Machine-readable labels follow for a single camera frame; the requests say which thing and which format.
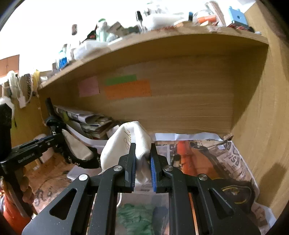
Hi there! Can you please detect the white cloth pouch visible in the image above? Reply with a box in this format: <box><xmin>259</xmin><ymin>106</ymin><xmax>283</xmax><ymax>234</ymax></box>
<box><xmin>100</xmin><ymin>121</ymin><xmax>152</xmax><ymax>184</ymax></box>

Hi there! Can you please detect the green knitted glove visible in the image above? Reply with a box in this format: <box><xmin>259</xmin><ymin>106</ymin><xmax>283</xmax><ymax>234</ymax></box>
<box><xmin>117</xmin><ymin>203</ymin><xmax>155</xmax><ymax>234</ymax></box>

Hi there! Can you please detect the person's left hand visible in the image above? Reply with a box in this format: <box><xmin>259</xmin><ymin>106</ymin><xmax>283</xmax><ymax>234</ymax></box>
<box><xmin>0</xmin><ymin>168</ymin><xmax>36</xmax><ymax>206</ymax></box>

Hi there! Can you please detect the clear plastic bin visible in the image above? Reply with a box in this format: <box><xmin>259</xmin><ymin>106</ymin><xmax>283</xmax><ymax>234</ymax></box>
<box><xmin>66</xmin><ymin>165</ymin><xmax>171</xmax><ymax>235</ymax></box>

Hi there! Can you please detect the cream black tote bag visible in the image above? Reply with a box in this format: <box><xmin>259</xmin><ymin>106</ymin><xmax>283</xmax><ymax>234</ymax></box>
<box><xmin>61</xmin><ymin>129</ymin><xmax>100</xmax><ymax>169</ymax></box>

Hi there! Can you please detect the dark wine bottle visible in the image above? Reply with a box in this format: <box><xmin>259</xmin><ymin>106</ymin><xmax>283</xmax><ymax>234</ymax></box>
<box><xmin>45</xmin><ymin>97</ymin><xmax>65</xmax><ymax>135</ymax></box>

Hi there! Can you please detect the stack of newspapers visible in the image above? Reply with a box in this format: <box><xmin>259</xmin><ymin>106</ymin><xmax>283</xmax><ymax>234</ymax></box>
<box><xmin>54</xmin><ymin>105</ymin><xmax>116</xmax><ymax>140</ymax></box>

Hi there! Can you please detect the orange paper sheet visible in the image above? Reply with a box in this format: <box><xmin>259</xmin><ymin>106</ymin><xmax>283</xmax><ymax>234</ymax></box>
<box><xmin>105</xmin><ymin>80</ymin><xmax>151</xmax><ymax>100</ymax></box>

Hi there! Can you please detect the pink paper note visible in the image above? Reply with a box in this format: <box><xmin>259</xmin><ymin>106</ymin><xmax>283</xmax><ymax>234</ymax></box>
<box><xmin>78</xmin><ymin>76</ymin><xmax>100</xmax><ymax>97</ymax></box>

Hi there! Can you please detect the green paper strip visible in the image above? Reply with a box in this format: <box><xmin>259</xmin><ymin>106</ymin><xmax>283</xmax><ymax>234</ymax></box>
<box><xmin>105</xmin><ymin>74</ymin><xmax>137</xmax><ymax>86</ymax></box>

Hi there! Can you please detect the wooden shelf unit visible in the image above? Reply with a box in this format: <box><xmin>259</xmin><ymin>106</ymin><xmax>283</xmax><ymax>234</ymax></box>
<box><xmin>11</xmin><ymin>2</ymin><xmax>288</xmax><ymax>216</ymax></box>

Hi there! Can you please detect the blue plastic box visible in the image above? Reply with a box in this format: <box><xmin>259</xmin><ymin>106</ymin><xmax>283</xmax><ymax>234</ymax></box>
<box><xmin>228</xmin><ymin>6</ymin><xmax>248</xmax><ymax>26</ymax></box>

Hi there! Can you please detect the white rope bundle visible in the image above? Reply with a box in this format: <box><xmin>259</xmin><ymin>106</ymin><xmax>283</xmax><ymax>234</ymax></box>
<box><xmin>2</xmin><ymin>70</ymin><xmax>20</xmax><ymax>99</ymax></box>

